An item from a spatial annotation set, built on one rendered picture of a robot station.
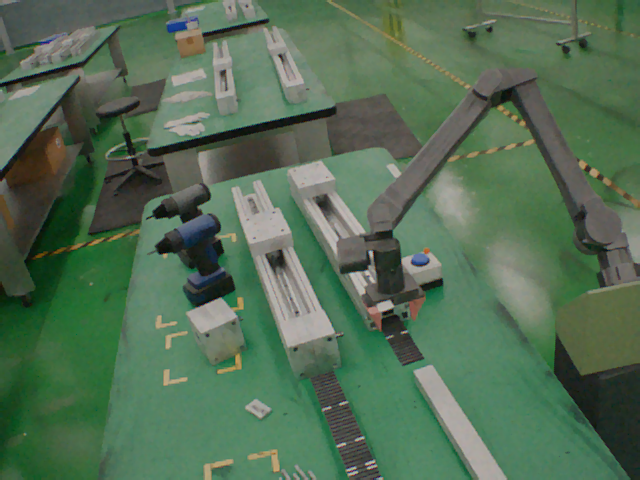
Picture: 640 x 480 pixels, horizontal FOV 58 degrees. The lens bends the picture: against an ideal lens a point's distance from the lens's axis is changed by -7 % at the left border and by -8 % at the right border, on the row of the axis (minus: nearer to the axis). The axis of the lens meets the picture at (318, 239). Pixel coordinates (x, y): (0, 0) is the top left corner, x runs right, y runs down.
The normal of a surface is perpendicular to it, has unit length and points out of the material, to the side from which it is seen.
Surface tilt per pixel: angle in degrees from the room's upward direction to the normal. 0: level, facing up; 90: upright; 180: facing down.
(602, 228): 45
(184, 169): 90
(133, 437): 0
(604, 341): 90
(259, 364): 0
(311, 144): 90
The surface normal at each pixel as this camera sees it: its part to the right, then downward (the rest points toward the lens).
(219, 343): 0.49, 0.35
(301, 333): -0.17, -0.86
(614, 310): 0.05, 0.48
